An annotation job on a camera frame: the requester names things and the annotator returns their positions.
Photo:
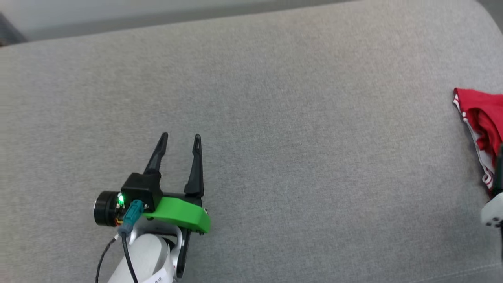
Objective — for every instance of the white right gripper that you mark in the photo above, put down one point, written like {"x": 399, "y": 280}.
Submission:
{"x": 494, "y": 214}

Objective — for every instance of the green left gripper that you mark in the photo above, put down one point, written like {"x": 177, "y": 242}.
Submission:
{"x": 180, "y": 212}

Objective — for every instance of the red and white basketball jersey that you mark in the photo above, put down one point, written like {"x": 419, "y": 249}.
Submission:
{"x": 483, "y": 114}

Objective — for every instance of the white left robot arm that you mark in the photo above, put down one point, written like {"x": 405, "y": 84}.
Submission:
{"x": 149, "y": 255}

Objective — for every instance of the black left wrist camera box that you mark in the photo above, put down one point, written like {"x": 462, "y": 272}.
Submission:
{"x": 141, "y": 188}

